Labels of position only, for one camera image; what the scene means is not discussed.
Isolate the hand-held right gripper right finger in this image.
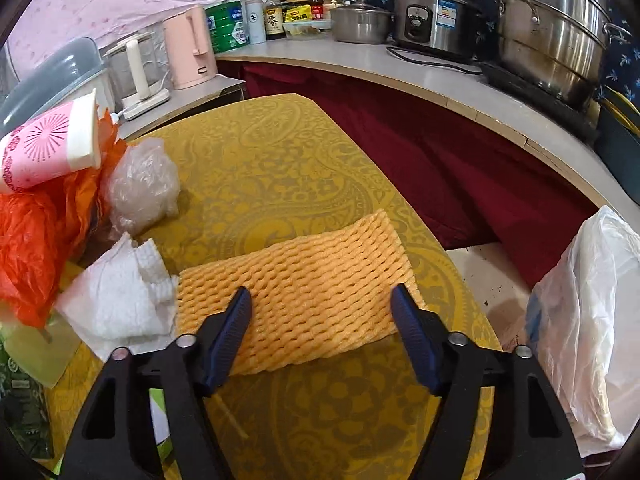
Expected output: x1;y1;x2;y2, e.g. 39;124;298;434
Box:
390;284;586;480

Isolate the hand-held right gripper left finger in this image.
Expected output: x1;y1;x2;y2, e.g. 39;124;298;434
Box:
59;286;253;480

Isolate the yellow foam fruit net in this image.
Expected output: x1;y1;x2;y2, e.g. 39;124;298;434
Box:
176;209;428;377

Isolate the trash bin with white bag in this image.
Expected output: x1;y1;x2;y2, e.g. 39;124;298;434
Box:
525;205;640;456

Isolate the yellow-green translucent packet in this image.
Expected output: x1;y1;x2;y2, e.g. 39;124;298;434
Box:
0;310;83;388

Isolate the orange plastic bag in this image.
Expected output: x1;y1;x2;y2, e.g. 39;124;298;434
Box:
0;110;128;328

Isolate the white speckled board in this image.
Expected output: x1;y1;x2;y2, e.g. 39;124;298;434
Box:
446;242;533;351

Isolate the crumpled white tissue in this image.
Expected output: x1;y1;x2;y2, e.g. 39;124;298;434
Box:
54;231;180;361

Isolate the crumpled clear plastic bag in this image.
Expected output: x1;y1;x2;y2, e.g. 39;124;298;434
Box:
102;139;181;236

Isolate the dark red cloth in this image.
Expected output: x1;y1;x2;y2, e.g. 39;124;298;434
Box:
242;62;601;291

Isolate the yellow patterned tablecloth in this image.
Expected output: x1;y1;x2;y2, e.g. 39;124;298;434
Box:
45;94;503;480

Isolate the green printed packet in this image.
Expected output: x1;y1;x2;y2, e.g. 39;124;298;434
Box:
0;345;53;461

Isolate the pink patterned paper cup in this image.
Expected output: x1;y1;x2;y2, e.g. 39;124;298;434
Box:
0;89;103;196

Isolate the black induction cooktop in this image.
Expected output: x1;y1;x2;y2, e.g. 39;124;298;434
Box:
480;60;601;143

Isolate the blue basin with yellow rim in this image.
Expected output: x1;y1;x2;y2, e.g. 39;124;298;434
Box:
595;85;640;166

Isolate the pink electric kettle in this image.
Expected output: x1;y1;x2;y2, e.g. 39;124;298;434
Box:
162;4;218;91

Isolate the green tin can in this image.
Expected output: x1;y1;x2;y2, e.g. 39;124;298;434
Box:
204;0;249;54

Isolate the clear plastic food container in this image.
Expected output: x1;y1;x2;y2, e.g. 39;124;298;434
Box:
282;17;333;41

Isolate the grey lidded plastic container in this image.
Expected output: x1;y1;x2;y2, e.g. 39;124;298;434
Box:
0;37;116;138

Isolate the dark sauce bottle white label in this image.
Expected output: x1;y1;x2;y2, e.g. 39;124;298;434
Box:
263;0;287;41

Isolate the small steel pot with lid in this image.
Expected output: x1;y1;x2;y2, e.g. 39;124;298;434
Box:
330;0;393;44

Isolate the steel rice cooker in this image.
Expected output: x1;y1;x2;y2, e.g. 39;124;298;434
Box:
391;0;483;61

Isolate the large steel steamer pot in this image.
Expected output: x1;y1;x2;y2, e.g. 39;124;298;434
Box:
485;0;631;111

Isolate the black power cable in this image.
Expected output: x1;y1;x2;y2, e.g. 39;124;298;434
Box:
386;46;483;75

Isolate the glass kettle with white handle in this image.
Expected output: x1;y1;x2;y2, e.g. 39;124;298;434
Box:
102;31;172;121

